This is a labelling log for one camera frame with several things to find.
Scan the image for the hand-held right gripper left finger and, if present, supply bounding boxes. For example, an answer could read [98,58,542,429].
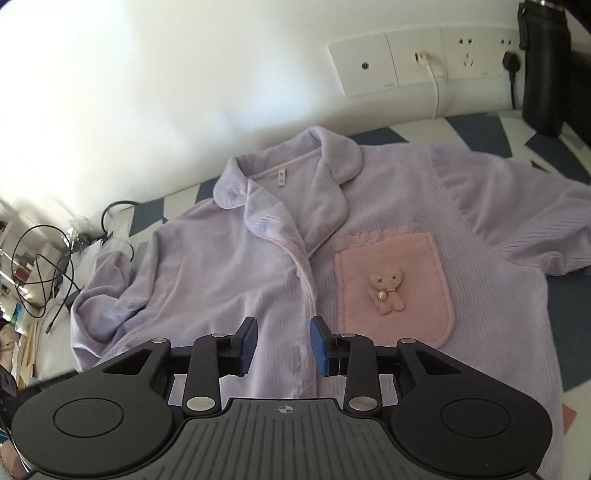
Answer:
[99,316,259,416]

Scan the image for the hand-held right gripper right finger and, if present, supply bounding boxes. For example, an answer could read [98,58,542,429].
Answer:
[309,315,446,412]

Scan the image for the purple fleece pajama top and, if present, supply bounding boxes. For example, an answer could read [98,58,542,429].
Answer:
[69,126,591,480]

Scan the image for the clear plastic bag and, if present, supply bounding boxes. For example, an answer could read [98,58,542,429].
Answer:
[60,215,100,252]

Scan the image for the black bottle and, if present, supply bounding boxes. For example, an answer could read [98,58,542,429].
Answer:
[516,0,573,138]

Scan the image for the dark furniture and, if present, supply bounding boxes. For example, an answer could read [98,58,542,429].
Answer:
[569,46,591,139]

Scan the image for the grey cable with connector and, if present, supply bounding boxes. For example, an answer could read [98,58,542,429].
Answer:
[44,295,77,334]

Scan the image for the thin black cable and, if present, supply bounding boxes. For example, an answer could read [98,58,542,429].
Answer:
[11,224,84,320]

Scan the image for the white wall plate round port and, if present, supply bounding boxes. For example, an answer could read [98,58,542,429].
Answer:
[329,31,399,99]

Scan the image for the white charging cable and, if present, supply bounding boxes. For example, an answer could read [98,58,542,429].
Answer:
[413,51,443,120]

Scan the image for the white wall socket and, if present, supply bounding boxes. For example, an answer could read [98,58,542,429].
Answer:
[387,28,447,87]
[485,27,527,80]
[440,25,491,80]

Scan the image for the black plug with cable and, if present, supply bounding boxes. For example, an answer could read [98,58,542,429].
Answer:
[501,51,523,110]

